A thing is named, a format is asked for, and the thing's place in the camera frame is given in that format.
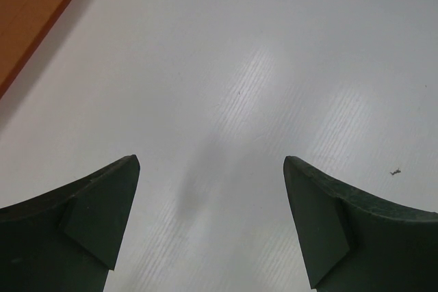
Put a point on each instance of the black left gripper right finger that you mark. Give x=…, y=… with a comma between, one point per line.
x=352, y=240

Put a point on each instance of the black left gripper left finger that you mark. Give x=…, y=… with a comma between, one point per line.
x=69, y=238

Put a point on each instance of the orange plastic basket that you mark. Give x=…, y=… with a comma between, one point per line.
x=24, y=24

